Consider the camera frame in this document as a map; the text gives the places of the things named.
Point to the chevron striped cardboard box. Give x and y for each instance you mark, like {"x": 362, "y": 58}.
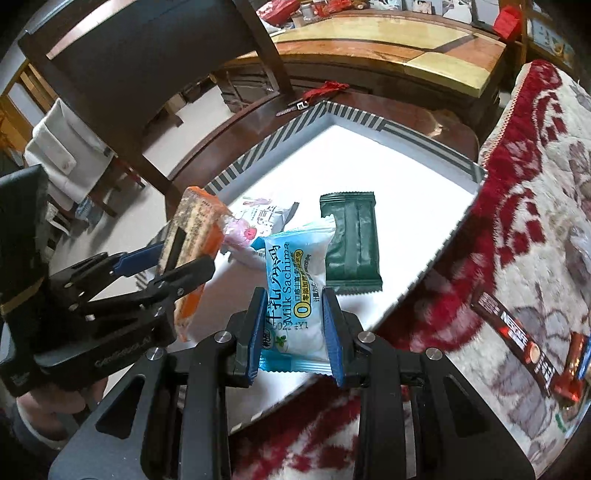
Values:
{"x": 406, "y": 203}

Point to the small red snack packet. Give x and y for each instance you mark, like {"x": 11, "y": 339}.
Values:
{"x": 575, "y": 369}

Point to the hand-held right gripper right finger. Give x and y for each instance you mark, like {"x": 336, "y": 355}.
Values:
{"x": 331, "y": 337}

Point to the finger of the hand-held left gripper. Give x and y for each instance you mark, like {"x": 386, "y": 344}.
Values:
{"x": 184, "y": 277}
{"x": 136, "y": 261}

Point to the red gift bag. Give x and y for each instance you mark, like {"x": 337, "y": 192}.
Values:
{"x": 277, "y": 11}

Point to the orange wafer packet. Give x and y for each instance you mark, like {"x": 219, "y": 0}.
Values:
{"x": 198, "y": 221}

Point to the person's left forearm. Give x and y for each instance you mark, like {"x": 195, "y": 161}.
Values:
{"x": 32, "y": 436}

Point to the wooden framed picture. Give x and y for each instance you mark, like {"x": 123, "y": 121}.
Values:
{"x": 549, "y": 41}

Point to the red and cream floral blanket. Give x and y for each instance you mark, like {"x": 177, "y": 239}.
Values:
{"x": 531, "y": 221}

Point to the red tassel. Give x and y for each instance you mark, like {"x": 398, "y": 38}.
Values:
{"x": 325, "y": 90}

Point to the red paper bag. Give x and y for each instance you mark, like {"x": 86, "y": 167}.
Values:
{"x": 507, "y": 23}

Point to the person's left hand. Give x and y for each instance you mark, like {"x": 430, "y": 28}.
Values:
{"x": 60, "y": 401}

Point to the brown chocolate wafer bar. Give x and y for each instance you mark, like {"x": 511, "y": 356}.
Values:
{"x": 517, "y": 341}

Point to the dark green snack packet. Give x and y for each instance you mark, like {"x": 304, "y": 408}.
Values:
{"x": 351, "y": 240}

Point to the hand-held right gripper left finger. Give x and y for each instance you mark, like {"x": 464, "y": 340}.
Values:
{"x": 253, "y": 332}

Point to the light blue snack packet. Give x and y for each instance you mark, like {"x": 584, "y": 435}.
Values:
{"x": 295, "y": 286}

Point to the white and pink snack packet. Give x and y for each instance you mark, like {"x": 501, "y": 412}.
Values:
{"x": 265, "y": 217}

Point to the glossy wooden table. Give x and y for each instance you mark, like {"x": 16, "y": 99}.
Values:
{"x": 392, "y": 50}

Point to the dark wooden chair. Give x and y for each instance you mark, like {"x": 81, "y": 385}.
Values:
{"x": 152, "y": 64}

